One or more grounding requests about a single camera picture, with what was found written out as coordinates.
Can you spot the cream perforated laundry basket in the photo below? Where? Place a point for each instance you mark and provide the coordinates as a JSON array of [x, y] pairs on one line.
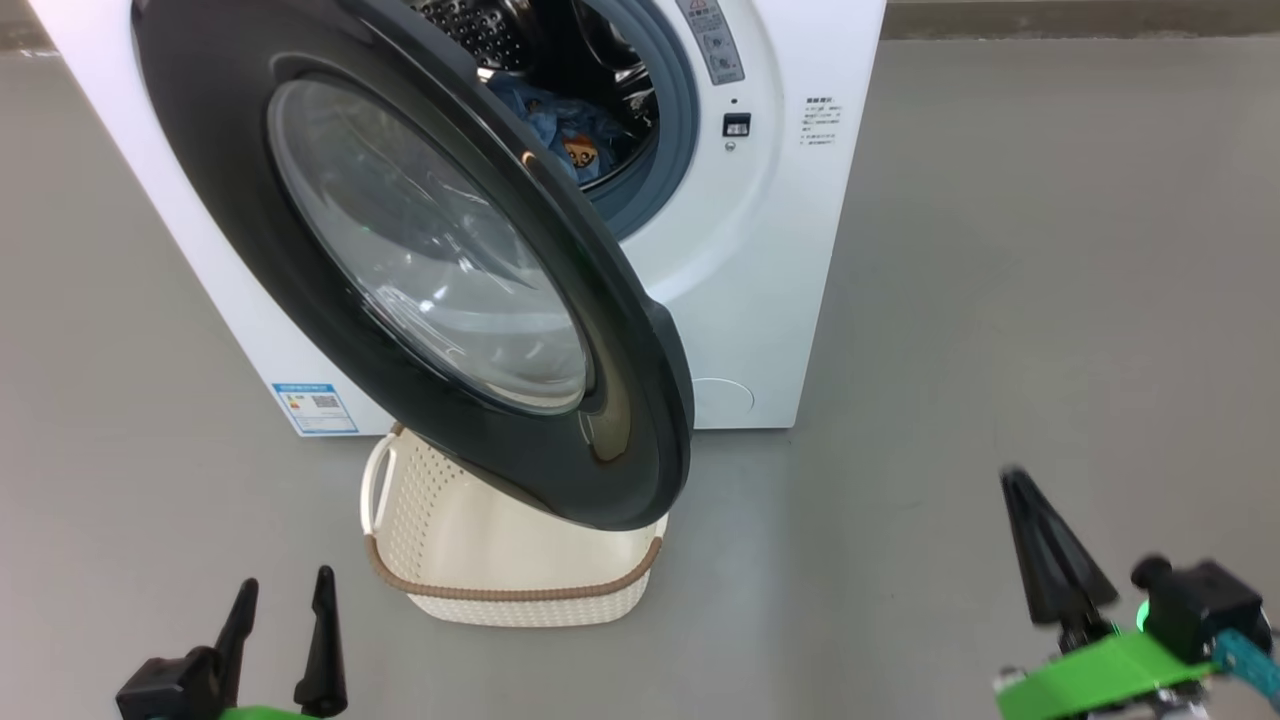
[[500, 570]]

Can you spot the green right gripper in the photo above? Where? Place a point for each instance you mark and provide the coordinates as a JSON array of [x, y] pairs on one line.
[[1100, 680]]

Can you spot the dark grey round washer door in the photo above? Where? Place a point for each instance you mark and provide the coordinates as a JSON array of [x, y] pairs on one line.
[[250, 250]]

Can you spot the teal right camera connector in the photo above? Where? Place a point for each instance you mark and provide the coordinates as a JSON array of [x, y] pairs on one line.
[[1250, 668]]

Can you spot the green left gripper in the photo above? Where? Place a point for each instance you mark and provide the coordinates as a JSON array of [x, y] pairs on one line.
[[265, 714]]

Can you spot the white front-load washing machine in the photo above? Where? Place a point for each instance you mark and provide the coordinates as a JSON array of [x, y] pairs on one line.
[[760, 280]]

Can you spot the grey warning label sticker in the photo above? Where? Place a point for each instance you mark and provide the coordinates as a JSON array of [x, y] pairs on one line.
[[712, 40]]

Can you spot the blue energy label sticker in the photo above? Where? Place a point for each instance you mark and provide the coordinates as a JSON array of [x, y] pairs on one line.
[[315, 408]]

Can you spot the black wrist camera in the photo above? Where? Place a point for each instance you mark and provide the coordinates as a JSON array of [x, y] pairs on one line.
[[170, 690], [1200, 605]]

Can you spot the blue garment with orange print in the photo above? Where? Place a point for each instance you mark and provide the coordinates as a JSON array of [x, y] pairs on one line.
[[570, 140]]

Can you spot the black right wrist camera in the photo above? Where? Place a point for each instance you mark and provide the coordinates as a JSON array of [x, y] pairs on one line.
[[1200, 605]]

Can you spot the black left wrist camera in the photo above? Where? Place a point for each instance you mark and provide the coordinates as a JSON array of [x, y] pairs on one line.
[[170, 690]]

